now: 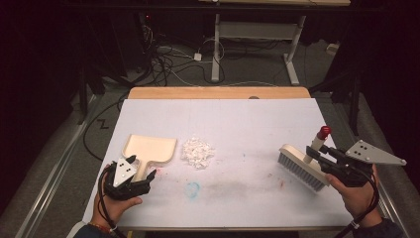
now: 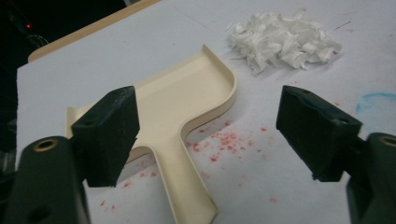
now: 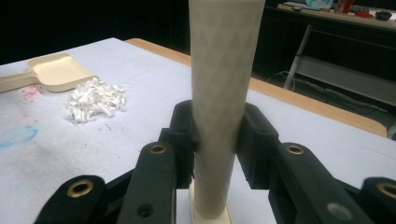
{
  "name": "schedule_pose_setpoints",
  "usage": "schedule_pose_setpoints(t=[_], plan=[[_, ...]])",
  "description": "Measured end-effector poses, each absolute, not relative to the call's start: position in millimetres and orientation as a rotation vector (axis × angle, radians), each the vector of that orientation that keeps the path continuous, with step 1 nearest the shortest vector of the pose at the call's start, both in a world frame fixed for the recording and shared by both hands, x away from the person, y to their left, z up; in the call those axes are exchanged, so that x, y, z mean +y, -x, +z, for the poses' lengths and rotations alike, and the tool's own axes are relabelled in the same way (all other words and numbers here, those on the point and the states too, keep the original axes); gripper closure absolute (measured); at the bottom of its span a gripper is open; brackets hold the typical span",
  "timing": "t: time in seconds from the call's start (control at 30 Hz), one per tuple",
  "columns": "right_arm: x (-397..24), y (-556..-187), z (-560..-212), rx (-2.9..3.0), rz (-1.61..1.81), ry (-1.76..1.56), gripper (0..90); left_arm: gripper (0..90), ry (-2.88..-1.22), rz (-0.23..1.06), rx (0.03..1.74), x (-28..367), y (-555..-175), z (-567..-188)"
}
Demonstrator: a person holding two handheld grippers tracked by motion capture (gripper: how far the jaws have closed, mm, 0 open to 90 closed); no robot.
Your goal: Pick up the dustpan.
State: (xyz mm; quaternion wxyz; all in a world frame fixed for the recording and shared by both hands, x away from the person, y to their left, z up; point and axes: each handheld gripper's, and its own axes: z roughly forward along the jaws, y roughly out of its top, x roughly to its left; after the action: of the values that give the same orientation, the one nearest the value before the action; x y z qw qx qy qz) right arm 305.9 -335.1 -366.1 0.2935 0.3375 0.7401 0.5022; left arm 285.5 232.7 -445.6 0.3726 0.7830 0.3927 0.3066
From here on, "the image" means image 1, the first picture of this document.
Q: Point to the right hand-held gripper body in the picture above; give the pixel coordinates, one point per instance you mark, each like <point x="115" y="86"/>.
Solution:
<point x="363" y="153"/>

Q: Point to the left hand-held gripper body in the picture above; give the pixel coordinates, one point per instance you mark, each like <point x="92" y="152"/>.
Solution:
<point x="125" y="172"/>

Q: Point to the cream plastic dustpan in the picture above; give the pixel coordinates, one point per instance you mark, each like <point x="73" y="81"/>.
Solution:
<point x="148" y="148"/>

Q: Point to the pile of white paper scraps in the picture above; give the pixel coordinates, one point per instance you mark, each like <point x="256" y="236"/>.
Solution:
<point x="197" y="152"/>

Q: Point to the person's left hand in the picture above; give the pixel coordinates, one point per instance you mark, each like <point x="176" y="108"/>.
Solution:
<point x="109" y="208"/>

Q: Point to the person's right hand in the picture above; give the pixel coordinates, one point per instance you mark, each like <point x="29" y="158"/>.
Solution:
<point x="358" y="200"/>

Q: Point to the black stand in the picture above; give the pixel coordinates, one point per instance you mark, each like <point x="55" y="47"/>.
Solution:
<point x="82" y="99"/>
<point x="354" y="99"/>

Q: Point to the wooden table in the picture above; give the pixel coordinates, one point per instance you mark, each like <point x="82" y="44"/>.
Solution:
<point x="198" y="93"/>

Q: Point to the small white box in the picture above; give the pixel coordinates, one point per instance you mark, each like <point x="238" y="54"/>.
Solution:
<point x="332" y="49"/>

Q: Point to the white power adapter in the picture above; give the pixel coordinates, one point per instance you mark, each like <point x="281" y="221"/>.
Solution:
<point x="197" y="57"/>

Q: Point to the metal floor rail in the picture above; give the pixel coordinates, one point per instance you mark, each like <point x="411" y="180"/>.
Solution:
<point x="52" y="178"/>

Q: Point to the white metal desk frame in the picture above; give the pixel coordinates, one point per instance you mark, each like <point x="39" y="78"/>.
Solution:
<point x="216" y="49"/>

